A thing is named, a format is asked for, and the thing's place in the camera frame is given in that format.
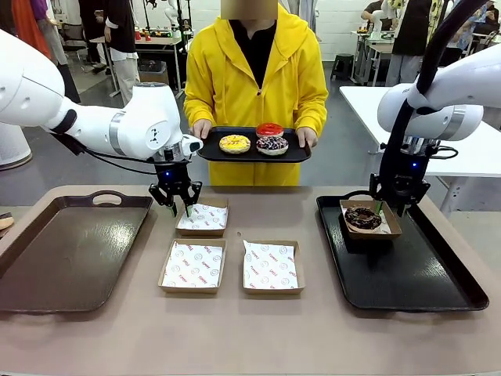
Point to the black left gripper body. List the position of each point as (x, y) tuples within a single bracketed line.
[(172, 178)]

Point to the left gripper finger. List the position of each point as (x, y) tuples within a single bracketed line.
[(193, 194), (162, 196)]

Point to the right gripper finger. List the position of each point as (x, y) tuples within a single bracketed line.
[(377, 203), (415, 196)]

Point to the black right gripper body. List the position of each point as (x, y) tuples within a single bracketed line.
[(413, 176)]

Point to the chocolate donut with nuts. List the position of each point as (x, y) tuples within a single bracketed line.
[(354, 221)]

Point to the square cardboard box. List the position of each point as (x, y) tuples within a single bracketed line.
[(372, 236), (272, 291), (201, 233), (188, 290)]

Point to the yellow glazed donut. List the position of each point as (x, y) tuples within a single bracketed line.
[(227, 145)]

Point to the small black serving tray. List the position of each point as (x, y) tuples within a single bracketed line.
[(250, 156)]

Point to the chocolate donut with sprinkles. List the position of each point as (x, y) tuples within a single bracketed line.
[(264, 147)]

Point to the red glazed donut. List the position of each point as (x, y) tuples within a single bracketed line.
[(263, 130)]

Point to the left forearm yellow sleeve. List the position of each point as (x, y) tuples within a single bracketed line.
[(313, 109)]

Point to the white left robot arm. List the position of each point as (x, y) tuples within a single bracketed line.
[(31, 90)]

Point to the right forearm yellow sleeve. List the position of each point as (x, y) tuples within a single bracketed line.
[(197, 107)]

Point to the black plastic tray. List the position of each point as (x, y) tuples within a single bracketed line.
[(411, 274)]

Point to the brown plastic tray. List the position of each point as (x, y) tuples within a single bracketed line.
[(70, 254)]

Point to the person's right hand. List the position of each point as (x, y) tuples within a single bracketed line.
[(201, 128)]

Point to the person's left hand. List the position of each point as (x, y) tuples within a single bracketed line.
[(307, 136)]

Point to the large white table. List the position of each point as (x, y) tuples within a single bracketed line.
[(364, 109)]

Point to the brown cardboard carton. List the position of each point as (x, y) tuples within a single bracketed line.
[(152, 72)]

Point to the person in yellow hoodie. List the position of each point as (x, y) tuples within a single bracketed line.
[(235, 78)]

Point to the person with beige trousers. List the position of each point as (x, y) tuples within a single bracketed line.
[(123, 66)]

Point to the dark plastic stool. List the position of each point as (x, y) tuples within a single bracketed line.
[(343, 62)]

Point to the person with grey trousers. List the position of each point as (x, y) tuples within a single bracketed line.
[(407, 39)]

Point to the white workbench with toys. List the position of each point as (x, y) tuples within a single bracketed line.
[(156, 41)]

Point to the red plastic container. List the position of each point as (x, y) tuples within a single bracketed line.
[(138, 35)]

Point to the person in blue patterned shirt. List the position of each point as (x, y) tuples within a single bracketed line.
[(467, 39)]

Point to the black office chair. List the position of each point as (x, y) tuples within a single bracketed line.
[(74, 39)]

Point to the white round pedestal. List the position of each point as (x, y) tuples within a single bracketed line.
[(11, 145)]

